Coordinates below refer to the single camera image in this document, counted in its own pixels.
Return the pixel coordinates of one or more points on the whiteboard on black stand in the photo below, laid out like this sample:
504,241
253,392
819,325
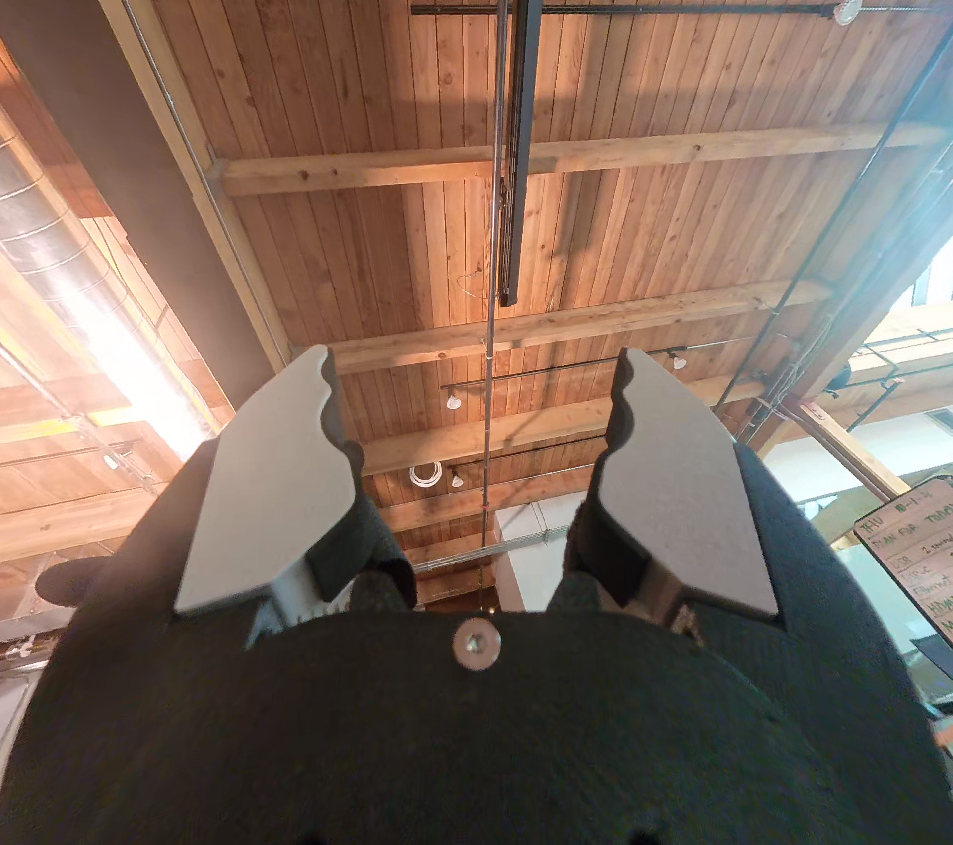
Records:
916,562

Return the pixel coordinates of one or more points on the thin metal ceiling pipe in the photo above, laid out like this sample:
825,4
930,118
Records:
497,115

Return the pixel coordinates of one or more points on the black floor lamp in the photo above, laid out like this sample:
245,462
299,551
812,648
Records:
71,581

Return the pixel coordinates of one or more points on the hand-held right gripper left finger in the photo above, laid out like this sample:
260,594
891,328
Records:
268,487

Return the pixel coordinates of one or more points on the black ceiling speaker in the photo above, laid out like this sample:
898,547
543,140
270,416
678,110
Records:
840,376

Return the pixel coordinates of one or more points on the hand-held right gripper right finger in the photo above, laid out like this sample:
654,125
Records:
677,487

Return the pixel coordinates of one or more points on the silver air duct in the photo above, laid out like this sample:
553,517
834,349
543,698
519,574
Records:
37,227

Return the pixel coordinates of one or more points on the black ceiling rail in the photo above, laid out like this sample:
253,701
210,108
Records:
528,78

